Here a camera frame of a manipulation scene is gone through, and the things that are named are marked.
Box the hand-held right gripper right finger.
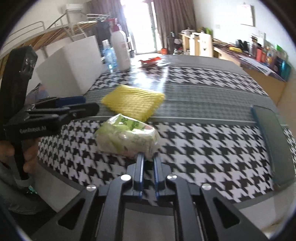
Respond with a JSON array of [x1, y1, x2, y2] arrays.
[[153, 154, 270, 241]]

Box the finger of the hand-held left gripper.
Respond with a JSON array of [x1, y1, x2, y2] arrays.
[[35, 96, 86, 109], [25, 103, 100, 123]]

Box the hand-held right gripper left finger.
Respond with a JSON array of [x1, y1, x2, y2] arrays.
[[32, 153, 145, 241]]

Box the white foam box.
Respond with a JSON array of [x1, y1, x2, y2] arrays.
[[35, 35, 109, 97]]

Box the green tissue pack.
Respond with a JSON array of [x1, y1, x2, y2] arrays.
[[95, 113, 160, 159]]

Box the yellow sponge cloth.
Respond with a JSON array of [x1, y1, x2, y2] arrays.
[[101, 85, 165, 122]]

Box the person's left hand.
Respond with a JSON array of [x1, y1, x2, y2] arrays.
[[0, 138, 40, 173]]

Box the houndstooth tablecloth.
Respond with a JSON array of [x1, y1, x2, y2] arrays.
[[37, 54, 295, 205]]

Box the clear water bottle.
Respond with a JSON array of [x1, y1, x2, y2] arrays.
[[100, 39, 117, 70]]

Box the metal bunk bed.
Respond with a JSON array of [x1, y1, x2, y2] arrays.
[[0, 21, 111, 62]]

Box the white bottle with red cap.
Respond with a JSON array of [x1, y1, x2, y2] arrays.
[[109, 19, 131, 71]]

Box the dark hanging clothes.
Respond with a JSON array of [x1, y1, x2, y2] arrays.
[[96, 20, 111, 42]]

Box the red packet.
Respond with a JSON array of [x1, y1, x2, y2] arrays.
[[138, 57, 161, 67]]

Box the white air conditioner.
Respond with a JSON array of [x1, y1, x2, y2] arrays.
[[66, 3, 84, 11]]

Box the glass balcony door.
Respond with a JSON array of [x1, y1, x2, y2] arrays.
[[120, 0, 158, 54]]

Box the black metal chair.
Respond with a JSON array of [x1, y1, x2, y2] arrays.
[[166, 31, 183, 55]]

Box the wooden desk with drawers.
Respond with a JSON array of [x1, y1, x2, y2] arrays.
[[180, 32, 200, 56]]

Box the brown curtain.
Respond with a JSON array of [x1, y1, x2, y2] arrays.
[[154, 0, 197, 50]]

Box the wooden chair with smiley face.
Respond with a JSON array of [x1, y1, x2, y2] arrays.
[[199, 32, 213, 57]]

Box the white papers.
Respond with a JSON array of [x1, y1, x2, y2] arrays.
[[239, 57, 274, 76]]

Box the row of bottles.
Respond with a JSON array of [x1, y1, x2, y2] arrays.
[[248, 35, 292, 80]]

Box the wall poster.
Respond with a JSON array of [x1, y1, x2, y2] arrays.
[[240, 3, 256, 26]]

